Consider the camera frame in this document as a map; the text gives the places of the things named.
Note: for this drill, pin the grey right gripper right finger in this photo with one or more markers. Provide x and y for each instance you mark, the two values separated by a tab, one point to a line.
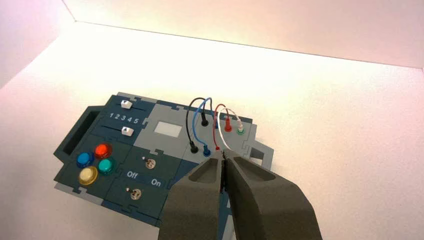
265	205

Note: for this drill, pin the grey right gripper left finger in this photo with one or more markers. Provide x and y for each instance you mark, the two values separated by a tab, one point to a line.
192	205

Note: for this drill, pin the white slider knob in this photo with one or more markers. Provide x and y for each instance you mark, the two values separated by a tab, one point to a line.
126	104
127	131

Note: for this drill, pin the dark blue grey control box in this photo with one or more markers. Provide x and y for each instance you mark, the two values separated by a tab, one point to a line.
165	155

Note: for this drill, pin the green jack socket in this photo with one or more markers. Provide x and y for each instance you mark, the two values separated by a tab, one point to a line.
240	132

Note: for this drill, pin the small white display window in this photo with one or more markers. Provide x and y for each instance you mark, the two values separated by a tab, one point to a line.
168	129

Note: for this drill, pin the green round push button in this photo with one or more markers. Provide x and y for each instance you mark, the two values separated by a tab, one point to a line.
106	166

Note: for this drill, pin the red round push button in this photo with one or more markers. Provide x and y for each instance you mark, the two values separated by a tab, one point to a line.
103	151

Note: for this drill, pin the yellow round push button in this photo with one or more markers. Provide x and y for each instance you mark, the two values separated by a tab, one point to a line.
88	176

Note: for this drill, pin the blue round push button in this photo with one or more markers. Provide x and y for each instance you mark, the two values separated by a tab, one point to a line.
85	159

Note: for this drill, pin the metal toggle switch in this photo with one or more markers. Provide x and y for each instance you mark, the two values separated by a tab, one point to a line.
149	162
134	193

